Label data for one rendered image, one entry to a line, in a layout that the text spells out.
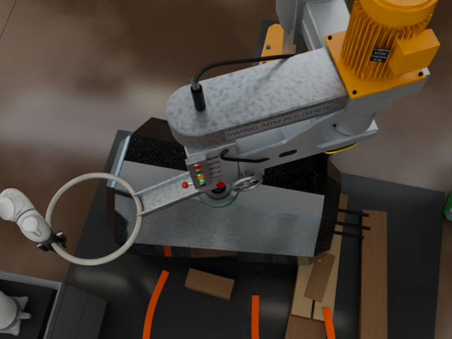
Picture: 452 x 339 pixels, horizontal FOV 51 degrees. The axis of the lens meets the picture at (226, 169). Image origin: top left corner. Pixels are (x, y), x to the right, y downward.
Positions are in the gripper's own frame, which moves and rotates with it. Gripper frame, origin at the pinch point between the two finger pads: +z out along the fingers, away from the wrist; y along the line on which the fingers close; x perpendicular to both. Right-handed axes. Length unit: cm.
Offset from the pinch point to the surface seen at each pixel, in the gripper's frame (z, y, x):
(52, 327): 8.7, -20.2, -33.2
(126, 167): -2, 50, 21
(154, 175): -3, 60, 9
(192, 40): 76, 149, 133
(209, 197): -8, 79, -19
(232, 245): 12, 79, -43
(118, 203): 5.1, 36.6, 7.4
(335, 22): -75, 157, 2
